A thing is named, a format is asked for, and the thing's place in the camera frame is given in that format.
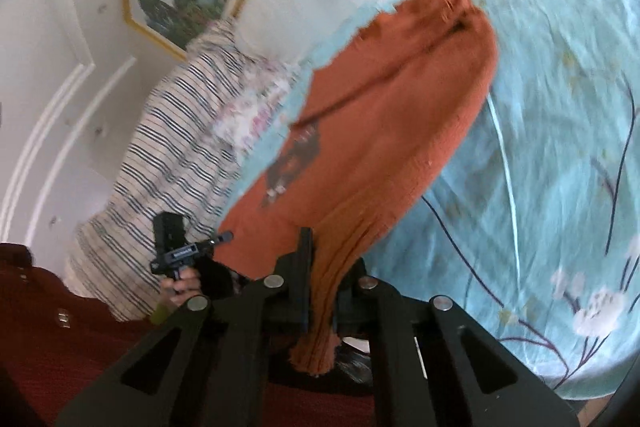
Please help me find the striped white pillow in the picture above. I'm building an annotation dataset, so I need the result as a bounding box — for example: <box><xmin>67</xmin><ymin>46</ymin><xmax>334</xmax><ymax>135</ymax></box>
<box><xmin>65</xmin><ymin>18</ymin><xmax>301</xmax><ymax>324</ymax></box>

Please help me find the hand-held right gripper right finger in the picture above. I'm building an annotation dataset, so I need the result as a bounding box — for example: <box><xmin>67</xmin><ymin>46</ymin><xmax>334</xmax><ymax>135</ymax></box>
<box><xmin>332</xmin><ymin>258</ymin><xmax>582</xmax><ymax>427</ymax></box>

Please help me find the pink floral white cloth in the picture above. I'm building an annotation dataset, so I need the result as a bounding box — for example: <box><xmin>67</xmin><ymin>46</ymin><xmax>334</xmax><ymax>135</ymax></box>
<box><xmin>210</xmin><ymin>57</ymin><xmax>302</xmax><ymax>164</ymax></box>

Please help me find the person's left hand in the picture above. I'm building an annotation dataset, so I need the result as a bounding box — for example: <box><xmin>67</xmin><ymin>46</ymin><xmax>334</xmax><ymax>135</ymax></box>
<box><xmin>159</xmin><ymin>268</ymin><xmax>203</xmax><ymax>309</ymax></box>

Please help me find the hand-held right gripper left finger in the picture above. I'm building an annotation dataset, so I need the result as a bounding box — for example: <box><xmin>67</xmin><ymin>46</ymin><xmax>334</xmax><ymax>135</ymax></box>
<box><xmin>54</xmin><ymin>228</ymin><xmax>315</xmax><ymax>427</ymax></box>

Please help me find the orange knit sweater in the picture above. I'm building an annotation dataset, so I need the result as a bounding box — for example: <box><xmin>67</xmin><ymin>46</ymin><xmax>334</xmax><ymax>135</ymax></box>
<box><xmin>217</xmin><ymin>0</ymin><xmax>501</xmax><ymax>376</ymax></box>

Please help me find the light blue floral bedsheet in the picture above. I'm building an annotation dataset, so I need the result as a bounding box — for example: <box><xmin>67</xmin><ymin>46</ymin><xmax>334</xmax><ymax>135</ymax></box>
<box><xmin>220</xmin><ymin>0</ymin><xmax>640</xmax><ymax>408</ymax></box>

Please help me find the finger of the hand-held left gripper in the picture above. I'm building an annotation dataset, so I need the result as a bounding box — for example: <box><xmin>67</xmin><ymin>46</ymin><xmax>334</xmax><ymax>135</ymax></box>
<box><xmin>194</xmin><ymin>231</ymin><xmax>235</xmax><ymax>254</ymax></box>

